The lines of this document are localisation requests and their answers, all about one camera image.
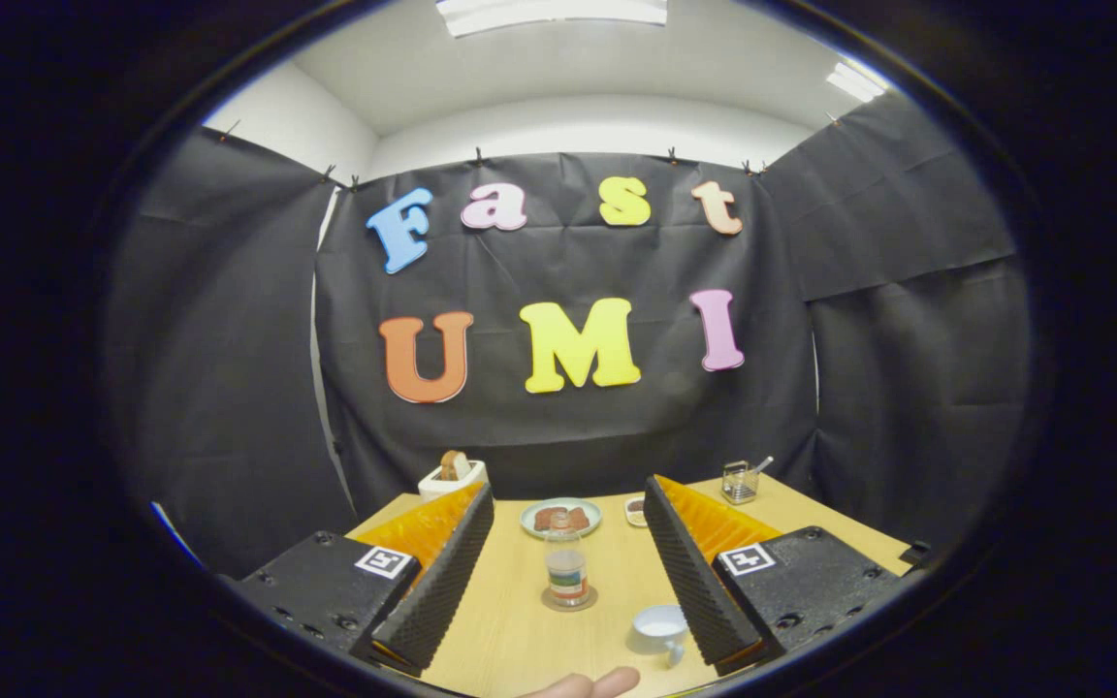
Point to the brown round coaster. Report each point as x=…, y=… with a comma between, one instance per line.
x=547, y=600

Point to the wooden table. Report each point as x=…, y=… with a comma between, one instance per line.
x=510, y=620

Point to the long ceiling light panel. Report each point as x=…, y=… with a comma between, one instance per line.
x=549, y=15

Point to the toast slice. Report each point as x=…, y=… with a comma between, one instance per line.
x=454, y=465

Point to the small ceiling light panel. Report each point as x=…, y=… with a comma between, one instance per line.
x=855, y=81

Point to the brown meat piece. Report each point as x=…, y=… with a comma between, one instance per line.
x=580, y=517
x=543, y=519

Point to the pale green plate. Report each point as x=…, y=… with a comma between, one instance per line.
x=527, y=522

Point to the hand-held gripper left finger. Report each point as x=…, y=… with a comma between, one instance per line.
x=437, y=582

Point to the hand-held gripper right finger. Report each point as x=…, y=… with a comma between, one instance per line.
x=699, y=582

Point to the black backdrop cloth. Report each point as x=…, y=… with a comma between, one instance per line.
x=558, y=262

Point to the white cup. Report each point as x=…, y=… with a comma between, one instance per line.
x=660, y=625

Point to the white divided snack tray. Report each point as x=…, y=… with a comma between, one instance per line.
x=635, y=511

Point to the black table clamp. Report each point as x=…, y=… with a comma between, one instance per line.
x=915, y=554

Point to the white toaster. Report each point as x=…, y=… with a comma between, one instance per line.
x=434, y=485

